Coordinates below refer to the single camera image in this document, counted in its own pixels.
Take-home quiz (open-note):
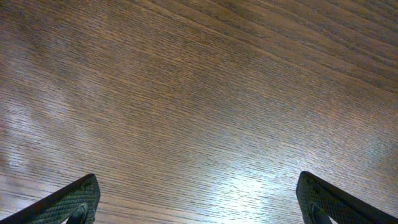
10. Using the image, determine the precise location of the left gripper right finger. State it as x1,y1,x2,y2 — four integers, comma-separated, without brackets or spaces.
296,171,397,224

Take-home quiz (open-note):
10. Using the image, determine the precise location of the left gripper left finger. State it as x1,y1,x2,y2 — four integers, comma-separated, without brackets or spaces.
1,174,101,224

